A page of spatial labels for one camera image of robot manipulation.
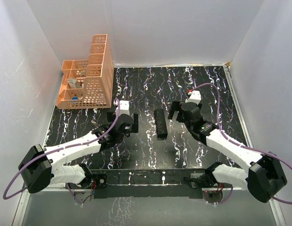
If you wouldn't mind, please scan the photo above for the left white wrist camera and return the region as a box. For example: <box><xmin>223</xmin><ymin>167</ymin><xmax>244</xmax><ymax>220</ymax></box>
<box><xmin>119</xmin><ymin>100</ymin><xmax>130</xmax><ymax>115</ymax></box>

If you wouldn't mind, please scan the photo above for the aluminium frame rail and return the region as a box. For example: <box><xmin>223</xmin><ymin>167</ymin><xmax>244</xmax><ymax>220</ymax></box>
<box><xmin>223</xmin><ymin>63</ymin><xmax>252</xmax><ymax>146</ymax></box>

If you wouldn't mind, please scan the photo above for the grey white small box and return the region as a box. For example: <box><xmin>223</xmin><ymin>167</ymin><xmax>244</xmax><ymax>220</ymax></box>
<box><xmin>67</xmin><ymin>78</ymin><xmax>81</xmax><ymax>89</ymax></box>

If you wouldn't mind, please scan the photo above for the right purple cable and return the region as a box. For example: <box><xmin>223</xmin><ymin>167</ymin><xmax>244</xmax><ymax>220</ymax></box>
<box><xmin>187</xmin><ymin>83</ymin><xmax>292</xmax><ymax>205</ymax></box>

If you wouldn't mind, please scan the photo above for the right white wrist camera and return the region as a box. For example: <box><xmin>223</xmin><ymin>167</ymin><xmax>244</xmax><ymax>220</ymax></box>
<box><xmin>186</xmin><ymin>90</ymin><xmax>202</xmax><ymax>105</ymax></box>

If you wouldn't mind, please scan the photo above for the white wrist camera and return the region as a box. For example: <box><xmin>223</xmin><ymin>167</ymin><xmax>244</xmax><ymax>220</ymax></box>
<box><xmin>186</xmin><ymin>90</ymin><xmax>202</xmax><ymax>105</ymax></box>
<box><xmin>119</xmin><ymin>100</ymin><xmax>130</xmax><ymax>115</ymax></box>

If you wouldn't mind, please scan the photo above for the orange plastic desk organizer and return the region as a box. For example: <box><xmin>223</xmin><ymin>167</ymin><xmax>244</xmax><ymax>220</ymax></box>
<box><xmin>56</xmin><ymin>34</ymin><xmax>114</xmax><ymax>110</ymax></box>

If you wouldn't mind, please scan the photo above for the black sunglasses case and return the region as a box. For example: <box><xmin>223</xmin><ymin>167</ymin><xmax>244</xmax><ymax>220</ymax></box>
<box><xmin>154</xmin><ymin>108</ymin><xmax>168</xmax><ymax>140</ymax></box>

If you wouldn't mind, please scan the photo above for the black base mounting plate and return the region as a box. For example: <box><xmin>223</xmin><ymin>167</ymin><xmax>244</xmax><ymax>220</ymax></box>
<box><xmin>65</xmin><ymin>169</ymin><xmax>234</xmax><ymax>200</ymax></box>

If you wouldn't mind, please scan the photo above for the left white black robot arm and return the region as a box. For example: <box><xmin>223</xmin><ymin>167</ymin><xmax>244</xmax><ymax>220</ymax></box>
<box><xmin>18</xmin><ymin>113</ymin><xmax>138</xmax><ymax>194</ymax></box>

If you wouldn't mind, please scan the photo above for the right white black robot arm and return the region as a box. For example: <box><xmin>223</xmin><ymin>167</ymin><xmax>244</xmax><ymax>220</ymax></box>
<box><xmin>168</xmin><ymin>101</ymin><xmax>287</xmax><ymax>203</ymax></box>

